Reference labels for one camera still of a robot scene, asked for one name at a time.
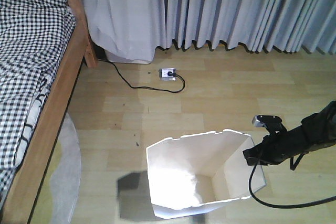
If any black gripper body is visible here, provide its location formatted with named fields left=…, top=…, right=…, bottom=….
left=243, top=128, right=308, bottom=167

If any white plastic trash bin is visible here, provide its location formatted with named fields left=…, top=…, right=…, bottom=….
left=146, top=129, right=266, bottom=219

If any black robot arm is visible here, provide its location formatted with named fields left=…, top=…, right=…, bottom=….
left=243, top=101, right=335, bottom=170

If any floor power socket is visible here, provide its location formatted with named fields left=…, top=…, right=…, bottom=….
left=159, top=68, right=176, bottom=81

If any grey pleated curtain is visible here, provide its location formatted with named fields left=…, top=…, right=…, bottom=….
left=161, top=0, right=335, bottom=54

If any white sheer curtain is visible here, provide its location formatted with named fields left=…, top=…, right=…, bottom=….
left=82, top=0, right=166, bottom=64

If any round grey rug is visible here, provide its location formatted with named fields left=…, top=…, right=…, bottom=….
left=30, top=114, right=81, bottom=223

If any black white checkered bedding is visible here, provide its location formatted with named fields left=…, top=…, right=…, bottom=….
left=1, top=0, right=76, bottom=195

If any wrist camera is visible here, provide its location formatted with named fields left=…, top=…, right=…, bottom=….
left=252, top=115, right=287, bottom=134

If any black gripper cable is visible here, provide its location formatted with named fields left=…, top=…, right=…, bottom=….
left=248, top=165, right=336, bottom=208

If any black socket cable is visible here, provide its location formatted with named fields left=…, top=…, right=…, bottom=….
left=98, top=58, right=186, bottom=93

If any wooden bed frame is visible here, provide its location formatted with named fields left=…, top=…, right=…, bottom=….
left=1, top=0, right=97, bottom=223

